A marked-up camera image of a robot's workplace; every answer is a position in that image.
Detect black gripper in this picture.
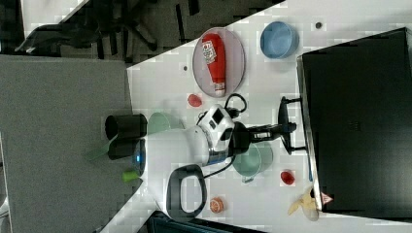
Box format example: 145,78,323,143
228,122,296,155

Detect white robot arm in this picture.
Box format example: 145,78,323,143
133,104,296,221

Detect black toaster oven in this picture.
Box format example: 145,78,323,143
297,27,412,222

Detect green mug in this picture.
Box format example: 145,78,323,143
233,143,273,183

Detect small red toy fruit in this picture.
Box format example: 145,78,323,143
281,171,294,185

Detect peeled toy banana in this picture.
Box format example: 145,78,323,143
288,188,319,221

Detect grey round plate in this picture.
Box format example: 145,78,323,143
192,27,245,98

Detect toy strawberry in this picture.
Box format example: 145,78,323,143
188,94,202,108

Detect toy orange half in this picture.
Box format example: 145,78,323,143
210,197,224,214

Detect blue bowl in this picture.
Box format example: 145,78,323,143
260,21,299,59

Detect red ketchup bottle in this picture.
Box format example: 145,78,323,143
202,33,226,97

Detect green toy lime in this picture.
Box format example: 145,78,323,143
121,171,140,183

